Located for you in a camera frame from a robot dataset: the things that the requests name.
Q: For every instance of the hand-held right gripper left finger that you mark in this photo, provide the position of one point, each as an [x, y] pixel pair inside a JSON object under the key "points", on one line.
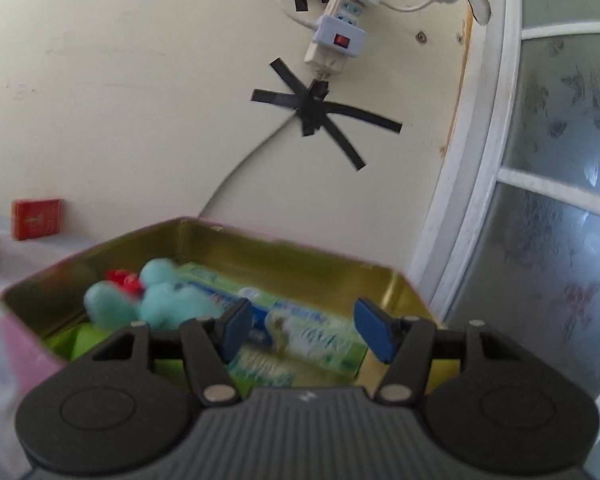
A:
{"points": [[237, 330]]}

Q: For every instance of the green toothpaste box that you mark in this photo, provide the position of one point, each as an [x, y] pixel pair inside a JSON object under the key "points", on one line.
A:
{"points": [[300, 330]]}

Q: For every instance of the white switch adapter plug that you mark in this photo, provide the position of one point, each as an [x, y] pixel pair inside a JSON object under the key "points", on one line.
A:
{"points": [[340, 35]]}

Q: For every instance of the white framed window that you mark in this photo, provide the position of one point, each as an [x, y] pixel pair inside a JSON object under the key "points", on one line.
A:
{"points": [[480, 160]]}

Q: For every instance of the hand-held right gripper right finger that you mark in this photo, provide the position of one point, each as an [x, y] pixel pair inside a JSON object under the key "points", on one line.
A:
{"points": [[375, 332]]}

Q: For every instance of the small red box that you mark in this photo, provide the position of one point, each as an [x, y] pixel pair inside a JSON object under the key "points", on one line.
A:
{"points": [[36, 219]]}

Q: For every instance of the black tape cross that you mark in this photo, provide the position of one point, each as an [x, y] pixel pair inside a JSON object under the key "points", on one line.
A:
{"points": [[312, 105]]}

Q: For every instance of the green medicine box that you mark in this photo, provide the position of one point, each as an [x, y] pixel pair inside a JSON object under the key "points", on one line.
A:
{"points": [[260, 367]]}

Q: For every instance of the pink biscuit tin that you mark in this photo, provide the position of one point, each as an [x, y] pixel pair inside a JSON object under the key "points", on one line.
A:
{"points": [[280, 255]]}

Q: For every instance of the teal plush toy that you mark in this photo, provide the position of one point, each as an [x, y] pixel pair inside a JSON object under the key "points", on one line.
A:
{"points": [[165, 295]]}

